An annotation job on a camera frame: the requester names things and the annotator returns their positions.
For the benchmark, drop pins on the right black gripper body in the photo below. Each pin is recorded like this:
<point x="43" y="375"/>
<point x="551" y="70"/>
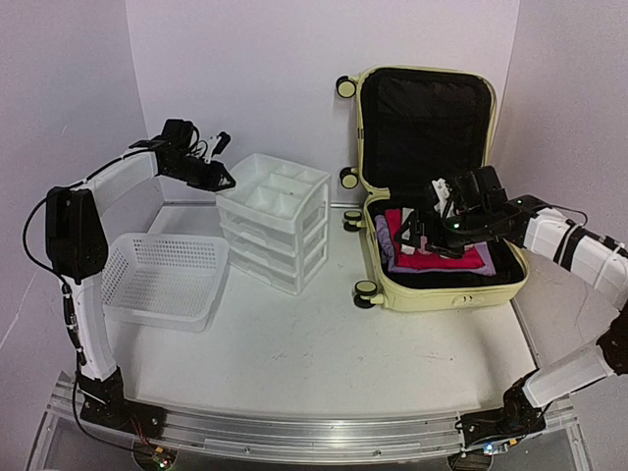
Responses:
<point x="448" y="244"/>

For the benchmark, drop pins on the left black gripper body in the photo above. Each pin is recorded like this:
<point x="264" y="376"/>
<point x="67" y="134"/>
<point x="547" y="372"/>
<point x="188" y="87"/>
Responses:
<point x="198" y="179"/>

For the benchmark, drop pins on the pale yellow hard suitcase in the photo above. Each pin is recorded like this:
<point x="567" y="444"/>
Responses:
<point x="416" y="125"/>

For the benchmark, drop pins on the white cosmetic tube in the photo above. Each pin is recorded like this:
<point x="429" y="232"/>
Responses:
<point x="407" y="245"/>

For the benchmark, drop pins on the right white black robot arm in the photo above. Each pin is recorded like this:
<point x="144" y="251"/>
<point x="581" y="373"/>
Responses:
<point x="583" y="270"/>

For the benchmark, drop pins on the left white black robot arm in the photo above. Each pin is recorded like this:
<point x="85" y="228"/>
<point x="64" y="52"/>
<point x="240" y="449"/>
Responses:
<point x="78" y="250"/>

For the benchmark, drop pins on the red folded cloth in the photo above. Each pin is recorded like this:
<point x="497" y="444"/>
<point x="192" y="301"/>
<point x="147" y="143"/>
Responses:
<point x="422" y="261"/>

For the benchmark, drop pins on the purple folded cloth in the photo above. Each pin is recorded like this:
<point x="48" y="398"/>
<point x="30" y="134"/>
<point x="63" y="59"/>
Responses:
<point x="387" y="255"/>

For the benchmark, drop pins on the white plastic drawer organizer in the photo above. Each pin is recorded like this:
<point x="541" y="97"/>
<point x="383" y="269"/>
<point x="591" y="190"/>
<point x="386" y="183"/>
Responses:
<point x="276" y="221"/>

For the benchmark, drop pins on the white perforated plastic basket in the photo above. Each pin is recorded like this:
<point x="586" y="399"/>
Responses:
<point x="164" y="281"/>

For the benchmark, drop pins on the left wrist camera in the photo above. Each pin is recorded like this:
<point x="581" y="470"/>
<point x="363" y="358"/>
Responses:
<point x="215" y="145"/>

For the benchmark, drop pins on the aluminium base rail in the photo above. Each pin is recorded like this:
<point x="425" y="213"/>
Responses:
<point x="181" y="438"/>

